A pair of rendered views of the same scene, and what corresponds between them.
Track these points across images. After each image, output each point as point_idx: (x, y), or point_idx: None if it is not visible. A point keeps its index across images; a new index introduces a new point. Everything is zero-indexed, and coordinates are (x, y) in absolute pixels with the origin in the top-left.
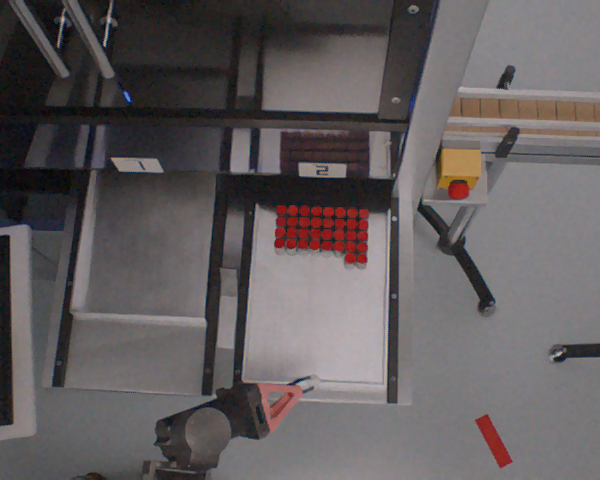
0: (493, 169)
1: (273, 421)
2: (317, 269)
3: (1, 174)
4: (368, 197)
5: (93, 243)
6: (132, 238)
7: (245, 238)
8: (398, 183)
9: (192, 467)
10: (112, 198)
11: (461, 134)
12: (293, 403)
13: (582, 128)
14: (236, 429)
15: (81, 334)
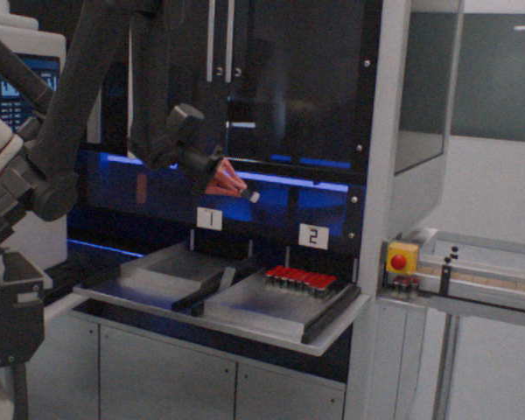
0: (446, 347)
1: (222, 170)
2: (288, 297)
3: (126, 248)
4: (340, 289)
5: (157, 264)
6: (180, 268)
7: None
8: (360, 262)
9: (172, 119)
10: (181, 258)
11: (415, 272)
12: (238, 183)
13: (501, 276)
14: (200, 158)
15: (117, 281)
